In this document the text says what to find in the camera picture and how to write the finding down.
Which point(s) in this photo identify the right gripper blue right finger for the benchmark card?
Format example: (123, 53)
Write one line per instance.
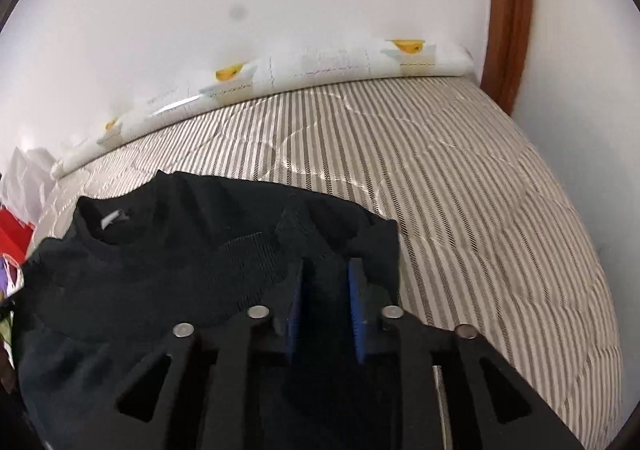
(366, 302)

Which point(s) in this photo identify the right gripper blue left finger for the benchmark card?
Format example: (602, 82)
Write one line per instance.
(286, 307)

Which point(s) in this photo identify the black t-shirt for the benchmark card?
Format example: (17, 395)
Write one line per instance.
(180, 248)

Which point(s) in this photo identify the striped beige mattress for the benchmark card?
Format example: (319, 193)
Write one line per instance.
(487, 234)

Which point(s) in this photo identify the white rolled blanket yellow prints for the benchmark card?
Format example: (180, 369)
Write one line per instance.
(267, 76)

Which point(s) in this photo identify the purple garment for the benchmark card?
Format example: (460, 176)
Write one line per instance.
(11, 276)

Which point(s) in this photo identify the red box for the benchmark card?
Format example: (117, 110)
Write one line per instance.
(15, 236)

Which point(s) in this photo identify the white plastic bag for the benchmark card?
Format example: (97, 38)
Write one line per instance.
(27, 183)

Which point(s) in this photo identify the brown wooden door frame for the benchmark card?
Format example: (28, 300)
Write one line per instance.
(506, 51)

